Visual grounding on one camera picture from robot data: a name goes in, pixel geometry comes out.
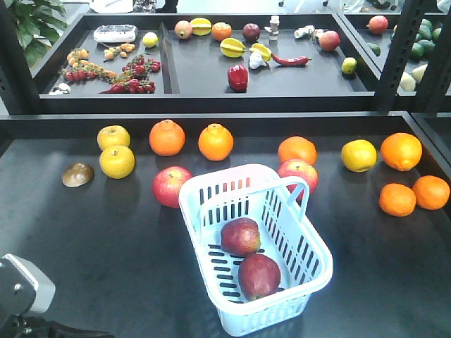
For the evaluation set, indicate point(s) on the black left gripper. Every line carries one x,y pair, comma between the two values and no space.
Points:
19,326

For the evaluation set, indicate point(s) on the red apple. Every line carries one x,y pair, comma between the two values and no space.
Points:
300,168
240,237
167,185
258,276

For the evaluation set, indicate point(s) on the light blue plastic basket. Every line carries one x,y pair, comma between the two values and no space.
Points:
278,206

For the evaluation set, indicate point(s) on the brown mushroom cap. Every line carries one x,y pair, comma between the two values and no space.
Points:
77,175

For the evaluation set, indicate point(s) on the yellow apple pear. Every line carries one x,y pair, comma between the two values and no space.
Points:
113,135
117,161

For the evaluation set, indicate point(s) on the orange behind apple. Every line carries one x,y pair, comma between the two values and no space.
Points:
297,147

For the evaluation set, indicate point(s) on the red bell pepper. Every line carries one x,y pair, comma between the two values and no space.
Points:
238,77

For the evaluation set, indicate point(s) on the yellow orange fruit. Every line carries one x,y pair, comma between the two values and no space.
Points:
359,155

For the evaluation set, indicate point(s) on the red chili pepper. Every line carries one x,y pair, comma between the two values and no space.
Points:
291,62

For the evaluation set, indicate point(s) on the small orange lower left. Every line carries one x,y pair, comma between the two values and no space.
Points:
397,200

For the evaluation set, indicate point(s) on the small orange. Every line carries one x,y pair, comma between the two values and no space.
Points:
397,200
432,193

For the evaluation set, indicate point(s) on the large orange right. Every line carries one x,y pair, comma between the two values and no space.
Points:
401,151

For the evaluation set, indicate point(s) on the small orange lower right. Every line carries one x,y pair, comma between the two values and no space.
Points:
432,193

